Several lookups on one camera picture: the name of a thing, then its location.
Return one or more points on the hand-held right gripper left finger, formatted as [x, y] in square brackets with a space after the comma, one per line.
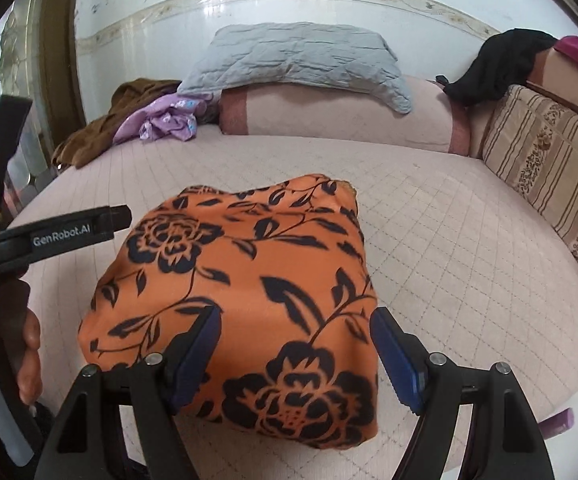
[194, 360]

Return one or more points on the bed with pink quilted mattress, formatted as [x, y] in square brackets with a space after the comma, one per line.
[444, 240]

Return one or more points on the pink bolster pillow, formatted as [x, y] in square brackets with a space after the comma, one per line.
[329, 115]

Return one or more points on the purple box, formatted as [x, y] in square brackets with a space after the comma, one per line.
[556, 422]

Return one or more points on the brown cloth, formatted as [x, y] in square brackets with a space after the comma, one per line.
[99, 130]

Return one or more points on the orange floral garment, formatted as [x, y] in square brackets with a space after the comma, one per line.
[269, 270]

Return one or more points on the person's left hand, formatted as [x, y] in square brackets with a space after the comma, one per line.
[29, 350]

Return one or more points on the black cloth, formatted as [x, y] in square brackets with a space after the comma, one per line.
[499, 65]

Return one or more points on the grey quilted pillow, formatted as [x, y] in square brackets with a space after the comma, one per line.
[294, 55]

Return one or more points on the purple floral cloth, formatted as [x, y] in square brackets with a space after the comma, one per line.
[169, 120]

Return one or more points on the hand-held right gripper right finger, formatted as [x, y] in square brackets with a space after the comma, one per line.
[394, 360]

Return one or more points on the pink sofa backrest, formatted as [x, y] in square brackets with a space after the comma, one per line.
[564, 80]

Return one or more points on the striped floral cushion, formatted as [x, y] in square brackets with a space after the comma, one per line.
[544, 160]

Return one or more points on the wooden framed window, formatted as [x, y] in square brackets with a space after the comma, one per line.
[14, 45]

